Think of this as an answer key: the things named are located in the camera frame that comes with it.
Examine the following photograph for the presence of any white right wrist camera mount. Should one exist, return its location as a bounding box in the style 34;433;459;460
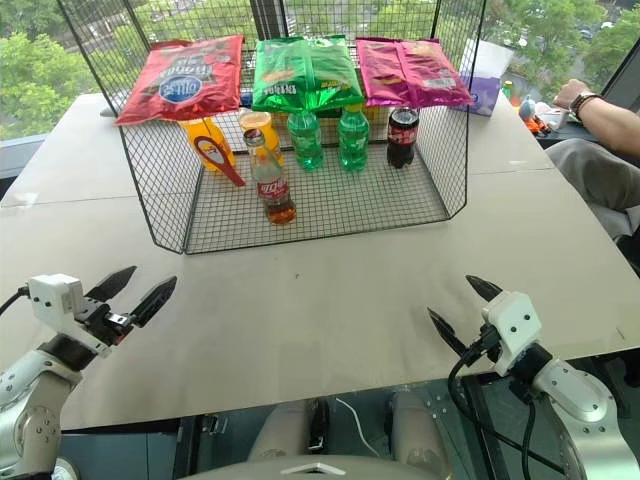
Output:
480;291;544;376

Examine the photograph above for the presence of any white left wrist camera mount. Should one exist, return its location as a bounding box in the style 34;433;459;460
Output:
27;273;114;359

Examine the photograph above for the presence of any dark wrist bracelet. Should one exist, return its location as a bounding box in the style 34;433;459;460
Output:
568;91;603;122

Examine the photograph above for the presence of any orange soda plastic bottle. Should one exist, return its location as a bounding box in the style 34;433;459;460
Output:
180;115;236;174
237;109;287;169

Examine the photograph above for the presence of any green soda plastic bottle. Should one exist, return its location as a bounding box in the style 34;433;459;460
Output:
286;109;326;173
337;103;372;173

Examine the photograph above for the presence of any person's bare hand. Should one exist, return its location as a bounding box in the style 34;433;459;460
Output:
553;78;595;110

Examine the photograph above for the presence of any pale robot leg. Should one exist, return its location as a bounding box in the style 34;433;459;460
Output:
390;390;452;476

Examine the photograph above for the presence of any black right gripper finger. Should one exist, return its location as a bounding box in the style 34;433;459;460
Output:
427;307;472;358
465;274;503;303

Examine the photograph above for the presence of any magenta chip bag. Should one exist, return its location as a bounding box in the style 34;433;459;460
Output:
354;37;475;108

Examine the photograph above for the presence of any person's grey trouser leg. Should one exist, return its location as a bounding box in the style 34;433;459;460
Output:
543;138;640;239

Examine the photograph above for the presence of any grey robot torso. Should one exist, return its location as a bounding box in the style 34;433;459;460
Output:
182;452;454;480

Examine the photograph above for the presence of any purple tissue box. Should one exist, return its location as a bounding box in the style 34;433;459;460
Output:
455;71;502;118

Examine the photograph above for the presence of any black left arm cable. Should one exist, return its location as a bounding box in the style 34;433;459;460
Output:
0;285;32;317

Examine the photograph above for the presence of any black wire mesh rack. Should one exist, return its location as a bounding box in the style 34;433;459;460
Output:
54;0;489;256

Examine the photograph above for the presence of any green chip bag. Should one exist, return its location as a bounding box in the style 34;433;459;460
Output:
250;34;365;114

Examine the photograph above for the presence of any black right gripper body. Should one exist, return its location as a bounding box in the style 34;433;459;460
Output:
466;322;504;364

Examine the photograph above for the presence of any white thin cable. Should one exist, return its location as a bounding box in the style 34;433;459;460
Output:
333;396;383;457

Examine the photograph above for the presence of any black cola plastic bottle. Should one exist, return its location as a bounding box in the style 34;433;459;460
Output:
386;105;421;170

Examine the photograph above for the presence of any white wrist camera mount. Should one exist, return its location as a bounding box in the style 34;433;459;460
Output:
480;291;544;376
27;273;114;359

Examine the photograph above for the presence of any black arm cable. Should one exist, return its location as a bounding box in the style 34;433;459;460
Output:
0;285;32;317
447;323;569;472

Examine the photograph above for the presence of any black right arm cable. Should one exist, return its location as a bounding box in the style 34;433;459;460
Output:
447;323;569;472

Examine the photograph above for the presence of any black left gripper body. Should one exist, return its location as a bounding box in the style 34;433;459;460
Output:
74;297;136;346

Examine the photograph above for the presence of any glass bottle with red label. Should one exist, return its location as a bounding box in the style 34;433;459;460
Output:
242;128;298;228

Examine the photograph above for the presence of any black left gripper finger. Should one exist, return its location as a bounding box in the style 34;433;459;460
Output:
84;265;138;303
129;275;178;329

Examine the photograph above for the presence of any red chip bag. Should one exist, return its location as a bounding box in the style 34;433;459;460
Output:
114;33;246;126

